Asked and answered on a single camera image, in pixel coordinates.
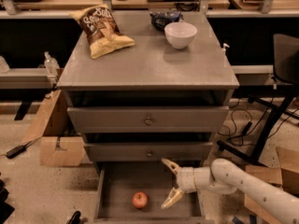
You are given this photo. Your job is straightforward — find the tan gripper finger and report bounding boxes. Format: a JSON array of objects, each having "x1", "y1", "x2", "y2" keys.
[
  {"x1": 161, "y1": 188, "x2": 185, "y2": 209},
  {"x1": 162, "y1": 158, "x2": 180, "y2": 175}
]

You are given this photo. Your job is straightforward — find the middle grey drawer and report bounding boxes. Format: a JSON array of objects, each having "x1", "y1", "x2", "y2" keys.
[{"x1": 84, "y1": 142, "x2": 212, "y2": 161}]

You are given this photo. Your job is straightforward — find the black floor cables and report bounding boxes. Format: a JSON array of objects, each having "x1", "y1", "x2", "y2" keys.
[{"x1": 217, "y1": 98, "x2": 299, "y2": 147}]

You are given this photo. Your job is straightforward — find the open bottom grey drawer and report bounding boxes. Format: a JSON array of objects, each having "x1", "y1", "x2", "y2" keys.
[{"x1": 93, "y1": 161, "x2": 206, "y2": 224}]

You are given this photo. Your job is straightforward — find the red apple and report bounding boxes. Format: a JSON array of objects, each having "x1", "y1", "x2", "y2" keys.
[{"x1": 132, "y1": 191, "x2": 148, "y2": 209}]

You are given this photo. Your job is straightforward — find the top grey drawer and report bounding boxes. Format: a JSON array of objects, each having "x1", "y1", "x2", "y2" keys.
[{"x1": 67, "y1": 106, "x2": 228, "y2": 133}]

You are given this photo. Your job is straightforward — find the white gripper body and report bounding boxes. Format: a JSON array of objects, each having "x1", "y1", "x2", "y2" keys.
[{"x1": 177, "y1": 167, "x2": 214, "y2": 193}]

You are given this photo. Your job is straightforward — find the grey drawer cabinet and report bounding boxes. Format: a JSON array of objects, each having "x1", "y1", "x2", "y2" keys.
[{"x1": 56, "y1": 9, "x2": 240, "y2": 224}]

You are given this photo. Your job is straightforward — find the sea salt chips bag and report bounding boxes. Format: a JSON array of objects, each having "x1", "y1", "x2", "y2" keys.
[{"x1": 70, "y1": 4, "x2": 135, "y2": 59}]

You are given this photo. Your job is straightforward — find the blue snack bag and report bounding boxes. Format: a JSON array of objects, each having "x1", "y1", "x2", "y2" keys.
[{"x1": 149, "y1": 11, "x2": 182, "y2": 31}]

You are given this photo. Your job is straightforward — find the white bowl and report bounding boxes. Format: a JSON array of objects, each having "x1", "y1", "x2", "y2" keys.
[{"x1": 164, "y1": 21, "x2": 197, "y2": 49}]

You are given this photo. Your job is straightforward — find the white pump dispenser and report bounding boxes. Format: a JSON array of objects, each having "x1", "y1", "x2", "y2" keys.
[{"x1": 222, "y1": 43, "x2": 230, "y2": 55}]

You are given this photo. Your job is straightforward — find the cardboard box right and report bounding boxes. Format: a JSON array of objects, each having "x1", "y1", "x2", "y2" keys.
[{"x1": 244, "y1": 147, "x2": 299, "y2": 224}]

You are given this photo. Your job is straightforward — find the cardboard box left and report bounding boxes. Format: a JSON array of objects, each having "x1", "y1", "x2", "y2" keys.
[{"x1": 21, "y1": 90, "x2": 85, "y2": 167}]

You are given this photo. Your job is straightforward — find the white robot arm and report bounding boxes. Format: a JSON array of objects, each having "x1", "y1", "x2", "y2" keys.
[{"x1": 161, "y1": 158, "x2": 299, "y2": 224}]

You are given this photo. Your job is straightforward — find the cardboard box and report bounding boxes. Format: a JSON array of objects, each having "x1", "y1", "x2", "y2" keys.
[
  {"x1": 244, "y1": 147, "x2": 299, "y2": 224},
  {"x1": 21, "y1": 90, "x2": 85, "y2": 167}
]

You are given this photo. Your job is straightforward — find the clear plastic bottle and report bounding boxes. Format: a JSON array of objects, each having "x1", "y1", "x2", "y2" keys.
[{"x1": 44, "y1": 51, "x2": 60, "y2": 76}]

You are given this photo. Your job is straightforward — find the black power adapter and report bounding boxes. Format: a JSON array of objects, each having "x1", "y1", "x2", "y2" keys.
[{"x1": 6, "y1": 145, "x2": 26, "y2": 159}]

